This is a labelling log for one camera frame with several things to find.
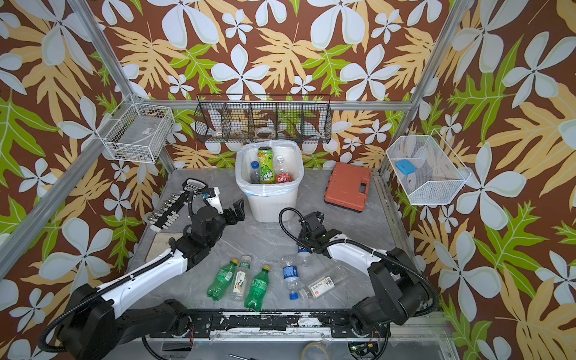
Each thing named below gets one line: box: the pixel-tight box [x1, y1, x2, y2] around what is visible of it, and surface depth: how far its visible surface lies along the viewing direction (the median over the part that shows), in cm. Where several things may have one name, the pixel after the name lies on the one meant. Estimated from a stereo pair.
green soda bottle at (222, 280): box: [206, 258, 240, 302], surface depth 82 cm
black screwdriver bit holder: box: [147, 178, 209, 232], surface depth 107 cm
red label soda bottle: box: [274, 154, 291, 184], surface depth 95 cm
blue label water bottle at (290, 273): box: [282, 255, 301, 301], surface depth 82 cm
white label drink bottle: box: [229, 255, 252, 303], surface depth 80 cm
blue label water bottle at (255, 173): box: [249, 160, 261, 184], surface depth 95 cm
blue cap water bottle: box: [296, 245, 314, 268], surface depth 87 cm
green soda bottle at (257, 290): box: [243, 264, 271, 312], surface depth 80 cm
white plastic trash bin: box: [245, 188, 300, 223], surface depth 88 cm
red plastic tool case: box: [324, 162, 371, 213], surface depth 109 cm
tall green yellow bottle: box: [257, 146, 276, 185], surface depth 92 cm
